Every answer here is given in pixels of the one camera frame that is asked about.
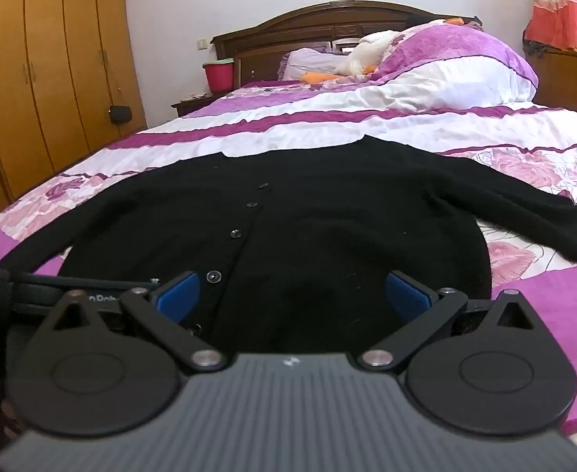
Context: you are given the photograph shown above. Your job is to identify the lilac ruffled pillow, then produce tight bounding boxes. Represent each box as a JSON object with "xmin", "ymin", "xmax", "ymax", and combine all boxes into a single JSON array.
[{"xmin": 279, "ymin": 47, "xmax": 353, "ymax": 82}]

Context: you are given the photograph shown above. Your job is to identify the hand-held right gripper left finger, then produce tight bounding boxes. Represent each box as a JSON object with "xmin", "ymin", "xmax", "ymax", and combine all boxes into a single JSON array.
[{"xmin": 37, "ymin": 271, "xmax": 227, "ymax": 373}]

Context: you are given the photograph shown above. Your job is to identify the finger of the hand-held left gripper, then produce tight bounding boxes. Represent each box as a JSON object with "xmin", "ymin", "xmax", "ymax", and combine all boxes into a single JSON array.
[{"xmin": 14, "ymin": 272, "xmax": 162, "ymax": 292}]

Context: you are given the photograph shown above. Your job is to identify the wooden wardrobe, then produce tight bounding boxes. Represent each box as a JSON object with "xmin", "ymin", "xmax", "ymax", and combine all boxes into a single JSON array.
[{"xmin": 0, "ymin": 0, "xmax": 147, "ymax": 202}]

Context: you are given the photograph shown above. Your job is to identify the black button cardigan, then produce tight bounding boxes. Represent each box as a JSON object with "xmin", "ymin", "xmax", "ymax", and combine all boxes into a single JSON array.
[{"xmin": 0, "ymin": 134, "xmax": 577, "ymax": 355}]

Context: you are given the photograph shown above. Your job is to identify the red bucket green rim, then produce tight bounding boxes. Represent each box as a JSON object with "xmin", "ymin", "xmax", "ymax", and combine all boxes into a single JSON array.
[{"xmin": 202, "ymin": 58, "xmax": 235, "ymax": 95}]

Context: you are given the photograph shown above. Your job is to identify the wooden side cabinet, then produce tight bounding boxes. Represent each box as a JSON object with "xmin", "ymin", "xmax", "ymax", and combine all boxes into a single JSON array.
[{"xmin": 527, "ymin": 45, "xmax": 577, "ymax": 124}]

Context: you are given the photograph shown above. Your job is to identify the purple floral striped bedspread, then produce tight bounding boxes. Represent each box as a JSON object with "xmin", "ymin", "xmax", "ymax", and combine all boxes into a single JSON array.
[{"xmin": 0, "ymin": 79, "xmax": 577, "ymax": 438}]

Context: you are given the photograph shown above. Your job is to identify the folded purple and white quilt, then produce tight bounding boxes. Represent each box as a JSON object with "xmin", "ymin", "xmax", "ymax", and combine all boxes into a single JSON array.
[{"xmin": 369, "ymin": 18, "xmax": 540, "ymax": 109}]

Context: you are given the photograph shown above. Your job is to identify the dark wooden headboard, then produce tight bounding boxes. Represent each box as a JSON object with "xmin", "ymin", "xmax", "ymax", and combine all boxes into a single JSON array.
[{"xmin": 211, "ymin": 0, "xmax": 483, "ymax": 90}]

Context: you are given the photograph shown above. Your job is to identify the white plush toy orange feet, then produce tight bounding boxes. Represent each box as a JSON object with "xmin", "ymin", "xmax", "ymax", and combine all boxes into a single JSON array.
[{"xmin": 300, "ymin": 18, "xmax": 466, "ymax": 84}]

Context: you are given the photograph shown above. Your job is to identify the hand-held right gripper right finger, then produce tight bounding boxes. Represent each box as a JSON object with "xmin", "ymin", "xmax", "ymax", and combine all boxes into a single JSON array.
[{"xmin": 359, "ymin": 269, "xmax": 545, "ymax": 373}]

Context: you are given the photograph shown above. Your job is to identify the dark wooden nightstand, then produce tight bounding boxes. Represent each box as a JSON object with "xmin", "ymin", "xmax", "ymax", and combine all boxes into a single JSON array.
[{"xmin": 171, "ymin": 92, "xmax": 230, "ymax": 118}]

